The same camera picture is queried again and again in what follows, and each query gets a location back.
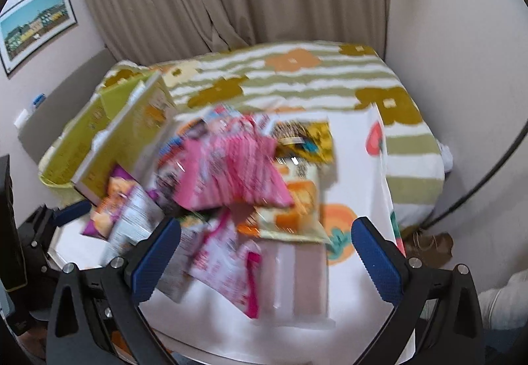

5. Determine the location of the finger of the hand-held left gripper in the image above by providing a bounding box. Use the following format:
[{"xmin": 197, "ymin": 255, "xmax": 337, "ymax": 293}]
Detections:
[
  {"xmin": 24, "ymin": 200, "xmax": 92, "ymax": 241},
  {"xmin": 18, "ymin": 239, "xmax": 63, "ymax": 281}
]

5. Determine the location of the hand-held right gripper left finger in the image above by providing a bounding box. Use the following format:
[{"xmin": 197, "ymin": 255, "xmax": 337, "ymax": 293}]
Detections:
[{"xmin": 45, "ymin": 218, "xmax": 182, "ymax": 365}]

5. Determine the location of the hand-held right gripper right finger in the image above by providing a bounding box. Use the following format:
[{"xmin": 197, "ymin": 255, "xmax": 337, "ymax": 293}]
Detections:
[{"xmin": 350, "ymin": 216, "xmax": 486, "ymax": 365}]

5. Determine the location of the yellow green cardboard box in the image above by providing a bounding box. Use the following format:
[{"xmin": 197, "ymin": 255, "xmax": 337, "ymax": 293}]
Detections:
[{"xmin": 39, "ymin": 70, "xmax": 179, "ymax": 206}]

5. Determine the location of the golden yellow snack packet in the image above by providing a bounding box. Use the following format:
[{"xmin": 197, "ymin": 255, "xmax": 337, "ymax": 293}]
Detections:
[{"xmin": 270, "ymin": 118, "xmax": 335, "ymax": 166}]

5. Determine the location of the purple snack packet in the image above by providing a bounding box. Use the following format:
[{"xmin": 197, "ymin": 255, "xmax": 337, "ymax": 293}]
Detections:
[{"xmin": 80, "ymin": 165, "xmax": 159, "ymax": 242}]

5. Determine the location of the white grey printed snack packet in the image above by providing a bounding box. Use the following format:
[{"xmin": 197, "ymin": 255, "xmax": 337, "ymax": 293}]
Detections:
[{"xmin": 101, "ymin": 185, "xmax": 166, "ymax": 267}]

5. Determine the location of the brown paper bag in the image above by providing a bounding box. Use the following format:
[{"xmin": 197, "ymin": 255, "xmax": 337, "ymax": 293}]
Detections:
[{"xmin": 402, "ymin": 230, "xmax": 455, "ymax": 267}]

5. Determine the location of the pink white snack packet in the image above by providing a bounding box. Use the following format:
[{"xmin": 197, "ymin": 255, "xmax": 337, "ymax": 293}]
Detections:
[{"xmin": 185, "ymin": 216, "xmax": 263, "ymax": 320}]

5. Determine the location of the clear plastic tray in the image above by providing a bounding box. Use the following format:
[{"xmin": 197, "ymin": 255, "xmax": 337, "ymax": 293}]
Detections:
[{"xmin": 258, "ymin": 241, "xmax": 337, "ymax": 329}]

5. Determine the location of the white persimmon print cloth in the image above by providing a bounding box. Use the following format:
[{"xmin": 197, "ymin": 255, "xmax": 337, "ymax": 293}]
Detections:
[{"xmin": 47, "ymin": 103, "xmax": 407, "ymax": 365}]

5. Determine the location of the orange bread snack packet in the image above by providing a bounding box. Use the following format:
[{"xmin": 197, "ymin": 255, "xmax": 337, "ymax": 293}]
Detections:
[{"xmin": 237, "ymin": 161, "xmax": 336, "ymax": 247}]

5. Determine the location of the grey headboard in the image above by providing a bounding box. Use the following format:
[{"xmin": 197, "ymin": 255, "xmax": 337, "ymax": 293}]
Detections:
[{"xmin": 18, "ymin": 48, "xmax": 124, "ymax": 162}]

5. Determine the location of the pink striped snack packet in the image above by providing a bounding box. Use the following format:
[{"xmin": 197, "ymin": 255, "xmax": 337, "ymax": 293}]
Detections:
[{"xmin": 172, "ymin": 105, "xmax": 296, "ymax": 211}]

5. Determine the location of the person's leg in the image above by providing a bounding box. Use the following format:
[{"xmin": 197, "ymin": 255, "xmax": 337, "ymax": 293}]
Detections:
[{"xmin": 478, "ymin": 269, "xmax": 528, "ymax": 333}]

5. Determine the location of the striped flower blanket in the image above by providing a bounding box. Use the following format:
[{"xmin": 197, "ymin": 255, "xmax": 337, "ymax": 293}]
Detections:
[{"xmin": 39, "ymin": 41, "xmax": 447, "ymax": 234}]

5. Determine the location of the black cable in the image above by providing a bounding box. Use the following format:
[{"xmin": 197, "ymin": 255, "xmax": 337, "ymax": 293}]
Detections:
[{"xmin": 428, "ymin": 128, "xmax": 528, "ymax": 228}]

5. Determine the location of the framed wall picture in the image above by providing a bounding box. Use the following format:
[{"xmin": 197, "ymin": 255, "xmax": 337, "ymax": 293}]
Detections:
[{"xmin": 0, "ymin": 0, "xmax": 79, "ymax": 79}]

